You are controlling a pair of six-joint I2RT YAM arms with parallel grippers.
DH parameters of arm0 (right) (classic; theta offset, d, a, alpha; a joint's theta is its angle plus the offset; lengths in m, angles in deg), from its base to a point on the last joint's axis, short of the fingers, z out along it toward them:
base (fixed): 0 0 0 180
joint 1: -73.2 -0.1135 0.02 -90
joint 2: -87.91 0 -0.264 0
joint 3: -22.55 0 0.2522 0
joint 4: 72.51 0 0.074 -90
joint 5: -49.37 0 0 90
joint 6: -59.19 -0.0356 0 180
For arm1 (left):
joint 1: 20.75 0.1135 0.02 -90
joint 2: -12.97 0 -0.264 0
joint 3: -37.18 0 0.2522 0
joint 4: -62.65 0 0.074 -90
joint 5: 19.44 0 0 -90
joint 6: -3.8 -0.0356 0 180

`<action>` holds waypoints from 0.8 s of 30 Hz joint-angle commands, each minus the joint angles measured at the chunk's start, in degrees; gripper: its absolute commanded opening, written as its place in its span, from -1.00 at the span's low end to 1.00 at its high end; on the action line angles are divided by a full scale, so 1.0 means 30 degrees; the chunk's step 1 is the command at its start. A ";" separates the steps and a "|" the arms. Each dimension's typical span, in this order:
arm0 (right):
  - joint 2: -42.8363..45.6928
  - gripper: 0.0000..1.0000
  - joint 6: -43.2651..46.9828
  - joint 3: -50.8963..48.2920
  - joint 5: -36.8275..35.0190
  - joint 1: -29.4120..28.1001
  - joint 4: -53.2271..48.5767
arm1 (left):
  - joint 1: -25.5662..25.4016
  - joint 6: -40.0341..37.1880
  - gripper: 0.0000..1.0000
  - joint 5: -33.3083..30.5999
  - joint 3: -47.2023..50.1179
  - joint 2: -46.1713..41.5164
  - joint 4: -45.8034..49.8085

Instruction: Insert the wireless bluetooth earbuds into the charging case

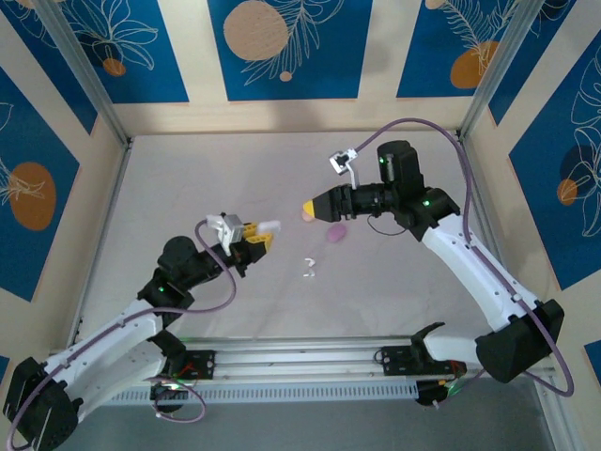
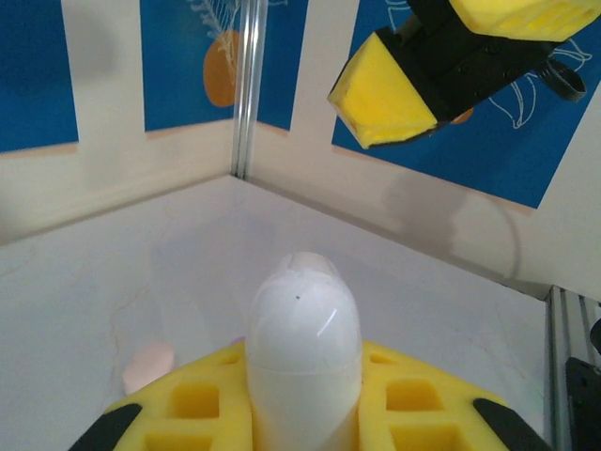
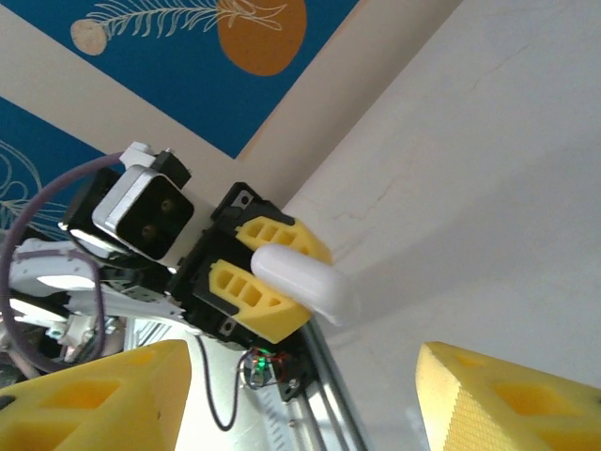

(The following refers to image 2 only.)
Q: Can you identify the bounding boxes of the white earbud charging case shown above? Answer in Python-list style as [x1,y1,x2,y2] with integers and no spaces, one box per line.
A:
[245,250,364,451]

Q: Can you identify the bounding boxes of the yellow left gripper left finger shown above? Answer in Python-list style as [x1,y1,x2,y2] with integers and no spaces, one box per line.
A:
[69,340,258,451]

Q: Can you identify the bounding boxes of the aluminium side rail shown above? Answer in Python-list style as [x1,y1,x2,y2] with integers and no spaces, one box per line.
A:
[546,285,601,451]

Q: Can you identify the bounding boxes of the pink earbud charging case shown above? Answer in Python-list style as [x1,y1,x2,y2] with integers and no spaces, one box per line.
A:
[122,341,177,397]

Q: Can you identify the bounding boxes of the aluminium corner post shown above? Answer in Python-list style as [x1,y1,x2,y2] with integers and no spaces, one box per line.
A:
[229,0,270,179]

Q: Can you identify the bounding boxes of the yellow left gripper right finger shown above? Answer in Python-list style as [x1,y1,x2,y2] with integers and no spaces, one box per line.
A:
[355,340,556,451]

